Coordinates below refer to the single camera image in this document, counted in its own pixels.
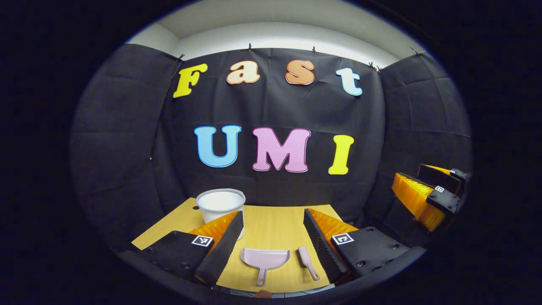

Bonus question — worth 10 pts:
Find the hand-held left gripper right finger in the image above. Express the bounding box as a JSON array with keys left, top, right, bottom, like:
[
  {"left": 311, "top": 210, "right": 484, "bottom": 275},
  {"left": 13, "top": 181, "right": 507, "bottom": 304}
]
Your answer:
[{"left": 303, "top": 208, "right": 410, "bottom": 284}]

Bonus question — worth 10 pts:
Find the small lilac broom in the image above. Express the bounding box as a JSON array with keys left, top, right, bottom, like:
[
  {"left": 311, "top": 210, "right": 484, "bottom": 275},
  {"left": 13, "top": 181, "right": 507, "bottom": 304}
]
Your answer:
[{"left": 297, "top": 246, "right": 321, "bottom": 281}]

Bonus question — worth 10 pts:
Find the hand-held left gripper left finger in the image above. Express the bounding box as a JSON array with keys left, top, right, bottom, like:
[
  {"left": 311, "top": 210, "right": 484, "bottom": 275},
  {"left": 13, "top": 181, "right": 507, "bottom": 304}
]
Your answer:
[{"left": 139, "top": 211, "right": 245, "bottom": 285}]

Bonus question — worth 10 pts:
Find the lilac plastic dustpan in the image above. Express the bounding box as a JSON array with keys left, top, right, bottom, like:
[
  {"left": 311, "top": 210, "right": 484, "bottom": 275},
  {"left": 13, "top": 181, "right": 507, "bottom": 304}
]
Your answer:
[{"left": 240, "top": 248, "right": 291, "bottom": 286}]

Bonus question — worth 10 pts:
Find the black backdrop cloth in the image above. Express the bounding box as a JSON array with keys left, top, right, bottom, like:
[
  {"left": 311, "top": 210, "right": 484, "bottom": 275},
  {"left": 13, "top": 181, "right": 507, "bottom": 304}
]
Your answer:
[{"left": 70, "top": 44, "right": 473, "bottom": 255}]

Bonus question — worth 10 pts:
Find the white garbage bin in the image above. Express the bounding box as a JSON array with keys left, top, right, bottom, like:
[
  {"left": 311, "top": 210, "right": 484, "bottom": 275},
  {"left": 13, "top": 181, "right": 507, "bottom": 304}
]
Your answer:
[{"left": 196, "top": 189, "right": 246, "bottom": 241}]

